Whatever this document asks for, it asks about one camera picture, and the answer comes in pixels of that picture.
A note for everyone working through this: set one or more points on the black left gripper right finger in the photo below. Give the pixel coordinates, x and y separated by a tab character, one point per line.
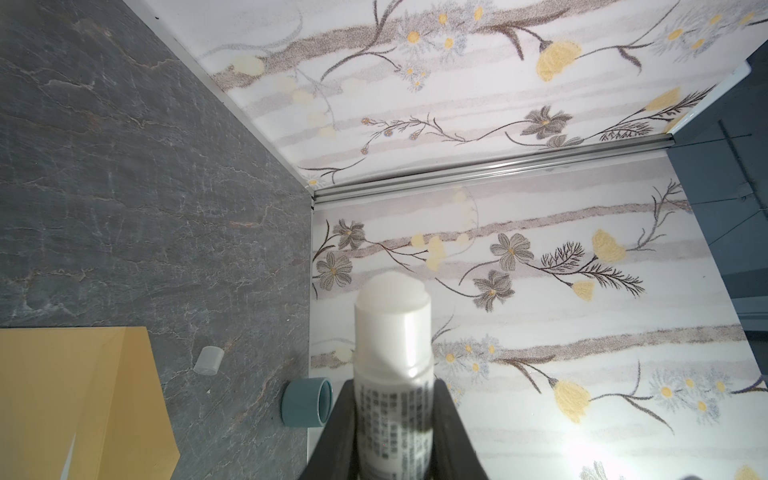
453	456

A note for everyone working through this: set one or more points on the tan paper envelope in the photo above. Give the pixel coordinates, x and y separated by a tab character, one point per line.
94	390

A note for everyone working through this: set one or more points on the white glue stick cap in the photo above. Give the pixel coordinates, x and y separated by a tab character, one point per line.
209	361

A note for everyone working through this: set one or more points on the white glue stick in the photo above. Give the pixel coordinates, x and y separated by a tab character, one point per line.
393	378

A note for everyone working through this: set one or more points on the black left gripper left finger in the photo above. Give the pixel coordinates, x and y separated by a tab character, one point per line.
335	456

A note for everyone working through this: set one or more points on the teal ceramic cup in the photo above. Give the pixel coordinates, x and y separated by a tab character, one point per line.
307	403

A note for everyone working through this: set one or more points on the blue bordered floral letter paper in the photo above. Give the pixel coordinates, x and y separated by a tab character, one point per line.
67	465

